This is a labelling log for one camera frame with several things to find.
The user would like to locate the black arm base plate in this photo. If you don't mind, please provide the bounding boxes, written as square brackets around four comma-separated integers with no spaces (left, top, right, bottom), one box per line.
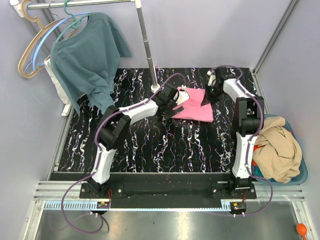
[46,173,257,211]

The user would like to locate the pink t-shirt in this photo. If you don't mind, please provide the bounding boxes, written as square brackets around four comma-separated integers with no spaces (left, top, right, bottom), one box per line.
[172,87,214,123]

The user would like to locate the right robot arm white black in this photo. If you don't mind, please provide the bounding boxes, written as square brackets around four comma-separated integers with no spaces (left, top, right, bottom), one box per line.
[201,65,264,199]

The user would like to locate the green hanger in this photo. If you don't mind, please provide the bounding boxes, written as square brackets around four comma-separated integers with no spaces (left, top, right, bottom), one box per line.
[55,0,89,43]

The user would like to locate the teal t-shirt on hanger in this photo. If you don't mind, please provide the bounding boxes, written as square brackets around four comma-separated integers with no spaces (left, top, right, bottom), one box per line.
[50,12,132,113]

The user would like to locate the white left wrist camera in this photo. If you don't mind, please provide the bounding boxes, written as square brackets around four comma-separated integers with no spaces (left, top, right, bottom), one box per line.
[173,85,190,106]

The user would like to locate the metal clothes rack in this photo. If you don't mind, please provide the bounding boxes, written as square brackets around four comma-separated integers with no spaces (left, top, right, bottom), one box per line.
[9,0,163,116]

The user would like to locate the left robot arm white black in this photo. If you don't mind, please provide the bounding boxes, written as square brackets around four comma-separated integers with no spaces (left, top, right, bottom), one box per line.
[87,84,190,198]

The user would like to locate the white slotted cable duct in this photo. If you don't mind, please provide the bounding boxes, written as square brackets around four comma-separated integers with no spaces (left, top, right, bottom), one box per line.
[44,200,111,211]

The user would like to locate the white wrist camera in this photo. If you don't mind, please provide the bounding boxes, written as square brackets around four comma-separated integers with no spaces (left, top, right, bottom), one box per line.
[207,70,216,87]
[173,85,190,106]

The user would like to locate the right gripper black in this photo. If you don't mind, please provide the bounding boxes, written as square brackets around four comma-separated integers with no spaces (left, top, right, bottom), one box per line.
[202,84,224,107]

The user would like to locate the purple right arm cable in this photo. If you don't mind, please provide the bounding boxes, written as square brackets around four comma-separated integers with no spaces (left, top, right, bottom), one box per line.
[214,65,275,217]

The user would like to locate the beige garment in basket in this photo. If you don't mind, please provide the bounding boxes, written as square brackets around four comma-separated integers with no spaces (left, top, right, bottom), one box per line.
[252,116,303,185]

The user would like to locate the light blue hanger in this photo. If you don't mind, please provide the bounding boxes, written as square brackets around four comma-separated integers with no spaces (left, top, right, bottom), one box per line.
[24,11,91,75]

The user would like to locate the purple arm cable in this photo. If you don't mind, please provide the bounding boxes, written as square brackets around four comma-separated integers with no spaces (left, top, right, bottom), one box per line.
[60,73,187,236]
[214,65,275,217]

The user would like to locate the orange ball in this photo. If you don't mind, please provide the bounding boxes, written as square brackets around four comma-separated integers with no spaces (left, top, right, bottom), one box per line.
[296,223,308,240]

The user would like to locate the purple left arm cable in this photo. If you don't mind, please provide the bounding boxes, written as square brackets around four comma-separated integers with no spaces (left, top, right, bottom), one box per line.
[60,73,187,236]

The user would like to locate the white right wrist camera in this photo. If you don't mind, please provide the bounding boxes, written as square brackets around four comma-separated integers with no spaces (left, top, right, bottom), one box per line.
[207,70,216,87]

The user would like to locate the blue laundry basket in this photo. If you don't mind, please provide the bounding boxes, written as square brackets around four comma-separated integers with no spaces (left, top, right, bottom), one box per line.
[251,114,308,187]

